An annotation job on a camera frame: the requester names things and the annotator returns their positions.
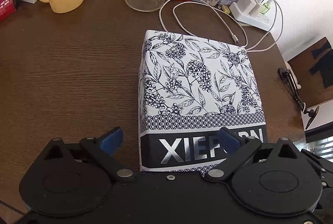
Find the red small box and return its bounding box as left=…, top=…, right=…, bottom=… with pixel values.
left=0, top=0, right=16, bottom=21

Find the white charging cable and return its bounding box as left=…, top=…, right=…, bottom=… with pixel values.
left=158, top=0, right=285, bottom=53

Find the floral box lid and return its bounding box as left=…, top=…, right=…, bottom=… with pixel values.
left=138, top=30, right=267, bottom=173

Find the white power strip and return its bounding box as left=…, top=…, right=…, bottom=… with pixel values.
left=229, top=2, right=274, bottom=31

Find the white charger plug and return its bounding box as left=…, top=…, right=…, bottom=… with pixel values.
left=236, top=0, right=263, bottom=17

